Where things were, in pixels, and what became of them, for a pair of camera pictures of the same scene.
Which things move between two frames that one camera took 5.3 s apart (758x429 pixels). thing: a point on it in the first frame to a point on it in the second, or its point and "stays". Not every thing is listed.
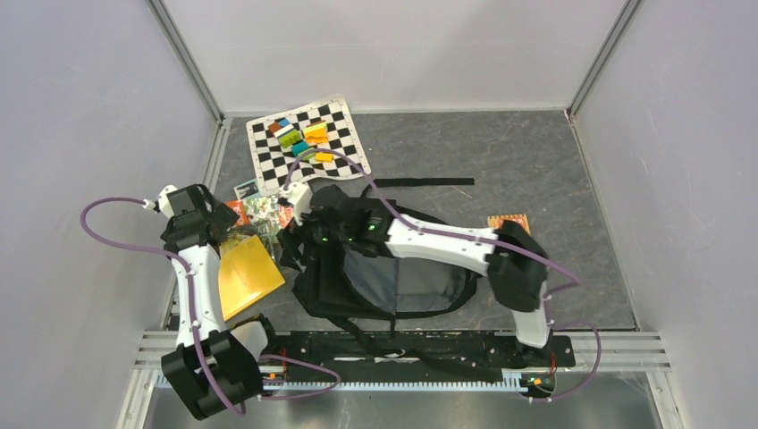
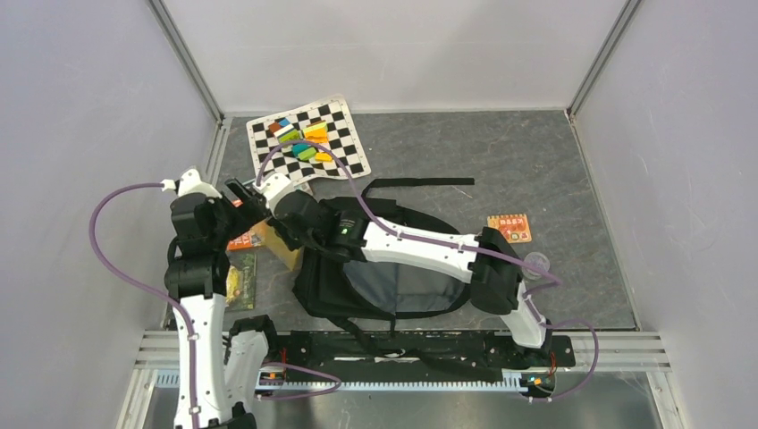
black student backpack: [341, 267] stays
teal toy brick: [298, 147] stays
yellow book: [247, 273] to [276, 247]
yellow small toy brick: [324, 157] stays
